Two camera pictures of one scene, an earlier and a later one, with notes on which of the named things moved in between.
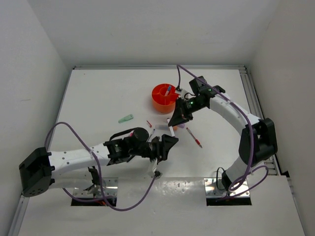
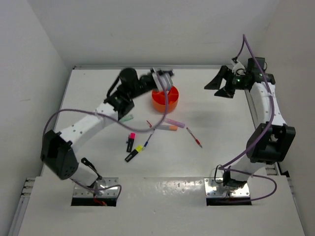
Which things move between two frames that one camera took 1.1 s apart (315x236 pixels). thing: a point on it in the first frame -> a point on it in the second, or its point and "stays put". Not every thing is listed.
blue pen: [151, 134] stays put
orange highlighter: [165, 127] stays put
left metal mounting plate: [110, 185] stays put
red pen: [196, 139] stays put
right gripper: [177, 117] -> [215, 83]
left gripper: [162, 148] -> [166, 71]
